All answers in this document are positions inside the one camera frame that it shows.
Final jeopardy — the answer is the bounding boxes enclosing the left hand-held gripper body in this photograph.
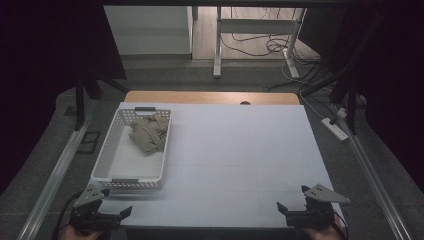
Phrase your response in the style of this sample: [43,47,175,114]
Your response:
[68,183,122,233]

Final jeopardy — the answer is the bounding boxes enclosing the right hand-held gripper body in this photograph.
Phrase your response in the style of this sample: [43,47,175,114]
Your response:
[285,183,352,232]

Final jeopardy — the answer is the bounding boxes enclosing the white perforated plastic basket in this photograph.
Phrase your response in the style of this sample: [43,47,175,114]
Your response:
[89,106,173,191]

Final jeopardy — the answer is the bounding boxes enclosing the khaki garment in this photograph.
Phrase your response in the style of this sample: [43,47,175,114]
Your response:
[128,113,170,155]

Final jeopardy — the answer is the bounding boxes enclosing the person's right hand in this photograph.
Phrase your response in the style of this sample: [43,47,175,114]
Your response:
[303,225,344,240]

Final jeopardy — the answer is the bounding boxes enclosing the person's left hand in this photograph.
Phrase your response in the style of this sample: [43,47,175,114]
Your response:
[58,224,103,240]

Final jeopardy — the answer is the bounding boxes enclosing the dark floor plate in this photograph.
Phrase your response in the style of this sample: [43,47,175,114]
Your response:
[76,131,101,155]

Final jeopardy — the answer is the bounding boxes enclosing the white power strip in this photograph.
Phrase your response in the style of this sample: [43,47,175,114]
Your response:
[320,116,350,142]

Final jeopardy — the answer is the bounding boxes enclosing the black metal stand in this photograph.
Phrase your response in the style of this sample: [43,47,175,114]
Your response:
[300,64,360,136]
[73,64,130,132]

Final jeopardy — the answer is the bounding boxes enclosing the wooden table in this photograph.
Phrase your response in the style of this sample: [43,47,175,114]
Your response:
[123,90,301,106]

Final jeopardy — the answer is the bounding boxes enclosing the black curtain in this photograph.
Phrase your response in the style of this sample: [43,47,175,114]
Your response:
[299,6,424,194]
[0,0,127,196]

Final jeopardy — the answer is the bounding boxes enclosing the white cabinet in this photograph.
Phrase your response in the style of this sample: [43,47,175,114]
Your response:
[103,5,195,56]

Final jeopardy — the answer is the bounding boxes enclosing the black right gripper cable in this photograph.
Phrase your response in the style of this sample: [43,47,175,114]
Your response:
[332,210,350,240]

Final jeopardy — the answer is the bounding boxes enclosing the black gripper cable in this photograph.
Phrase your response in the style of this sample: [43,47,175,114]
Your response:
[52,190,83,240]
[332,210,350,240]

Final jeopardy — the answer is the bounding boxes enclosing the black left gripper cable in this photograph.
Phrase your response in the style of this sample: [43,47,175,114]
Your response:
[52,190,83,240]

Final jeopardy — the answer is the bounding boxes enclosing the aluminium rail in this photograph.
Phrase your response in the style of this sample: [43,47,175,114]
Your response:
[332,103,413,240]
[16,99,100,240]

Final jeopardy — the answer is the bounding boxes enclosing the white floor cable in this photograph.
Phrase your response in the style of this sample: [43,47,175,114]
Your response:
[280,49,335,122]

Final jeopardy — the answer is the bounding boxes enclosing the black floor cable tangle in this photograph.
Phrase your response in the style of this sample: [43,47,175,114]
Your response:
[219,7,323,66]

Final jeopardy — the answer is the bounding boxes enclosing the white desk frame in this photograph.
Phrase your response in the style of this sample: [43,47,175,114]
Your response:
[212,6,308,80]

